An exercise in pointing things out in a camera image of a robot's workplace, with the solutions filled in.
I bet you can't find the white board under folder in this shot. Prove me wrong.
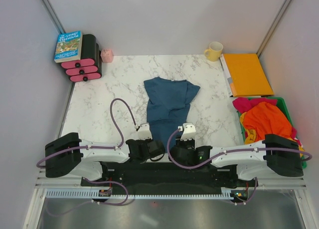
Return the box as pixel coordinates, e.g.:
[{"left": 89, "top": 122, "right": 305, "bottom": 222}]
[{"left": 219, "top": 54, "right": 236, "bottom": 97}]

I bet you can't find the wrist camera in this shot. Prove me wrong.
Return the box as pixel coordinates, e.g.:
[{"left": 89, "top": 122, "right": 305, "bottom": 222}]
[
  {"left": 178, "top": 123, "right": 196, "bottom": 141},
  {"left": 135, "top": 123, "right": 153, "bottom": 140}
]

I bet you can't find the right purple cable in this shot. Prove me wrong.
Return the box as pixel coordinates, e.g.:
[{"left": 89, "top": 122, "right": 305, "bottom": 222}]
[{"left": 166, "top": 126, "right": 313, "bottom": 206}]

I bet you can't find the orange folder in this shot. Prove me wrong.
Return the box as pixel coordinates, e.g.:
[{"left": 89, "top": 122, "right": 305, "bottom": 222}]
[{"left": 224, "top": 53, "right": 274, "bottom": 97}]

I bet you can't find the yellow t shirt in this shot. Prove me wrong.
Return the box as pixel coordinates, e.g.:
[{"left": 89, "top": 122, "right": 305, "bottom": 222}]
[{"left": 239, "top": 112, "right": 304, "bottom": 151}]

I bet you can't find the green plastic bin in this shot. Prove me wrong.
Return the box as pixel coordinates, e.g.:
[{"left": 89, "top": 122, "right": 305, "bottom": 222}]
[{"left": 237, "top": 97, "right": 307, "bottom": 169}]

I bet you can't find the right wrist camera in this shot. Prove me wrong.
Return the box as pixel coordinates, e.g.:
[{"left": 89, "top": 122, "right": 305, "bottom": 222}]
[{"left": 178, "top": 123, "right": 196, "bottom": 141}]

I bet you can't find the magenta t shirt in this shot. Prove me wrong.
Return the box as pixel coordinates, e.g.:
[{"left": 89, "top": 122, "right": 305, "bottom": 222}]
[{"left": 233, "top": 97, "right": 296, "bottom": 139}]

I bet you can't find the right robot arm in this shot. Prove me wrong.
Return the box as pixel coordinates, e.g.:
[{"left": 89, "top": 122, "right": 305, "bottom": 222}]
[{"left": 167, "top": 134, "right": 304, "bottom": 186}]

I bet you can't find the small pink box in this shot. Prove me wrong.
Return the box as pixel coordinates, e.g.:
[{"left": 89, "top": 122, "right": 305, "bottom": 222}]
[{"left": 100, "top": 49, "right": 114, "bottom": 63}]

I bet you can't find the orange t shirt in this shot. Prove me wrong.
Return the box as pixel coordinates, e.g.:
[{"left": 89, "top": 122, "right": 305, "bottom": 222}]
[{"left": 242, "top": 102, "right": 295, "bottom": 141}]

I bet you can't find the white slotted cable duct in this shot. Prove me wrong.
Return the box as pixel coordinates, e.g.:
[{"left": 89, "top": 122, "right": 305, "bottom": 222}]
[{"left": 45, "top": 188, "right": 234, "bottom": 200}]

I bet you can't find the black pink organizer rack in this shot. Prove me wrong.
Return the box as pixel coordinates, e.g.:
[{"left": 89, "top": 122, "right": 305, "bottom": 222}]
[{"left": 60, "top": 34, "right": 102, "bottom": 82}]

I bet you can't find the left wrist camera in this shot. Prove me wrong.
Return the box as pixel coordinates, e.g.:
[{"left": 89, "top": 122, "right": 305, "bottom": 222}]
[{"left": 135, "top": 123, "right": 153, "bottom": 140}]

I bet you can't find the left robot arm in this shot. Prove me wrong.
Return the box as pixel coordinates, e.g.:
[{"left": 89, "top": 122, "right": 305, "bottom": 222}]
[{"left": 44, "top": 132, "right": 165, "bottom": 186}]

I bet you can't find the blue treehouse book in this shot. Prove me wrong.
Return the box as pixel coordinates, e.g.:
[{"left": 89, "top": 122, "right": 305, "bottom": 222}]
[{"left": 54, "top": 31, "right": 83, "bottom": 63}]

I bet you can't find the blue t shirt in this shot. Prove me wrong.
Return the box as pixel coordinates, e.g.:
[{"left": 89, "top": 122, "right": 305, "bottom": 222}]
[{"left": 144, "top": 77, "right": 200, "bottom": 146}]

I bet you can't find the yellow mug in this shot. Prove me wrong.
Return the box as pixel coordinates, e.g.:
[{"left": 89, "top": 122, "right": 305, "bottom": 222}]
[{"left": 204, "top": 41, "right": 223, "bottom": 62}]

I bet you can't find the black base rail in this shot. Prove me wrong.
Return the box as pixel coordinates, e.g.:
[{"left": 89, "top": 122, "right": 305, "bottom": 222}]
[{"left": 81, "top": 162, "right": 256, "bottom": 195}]

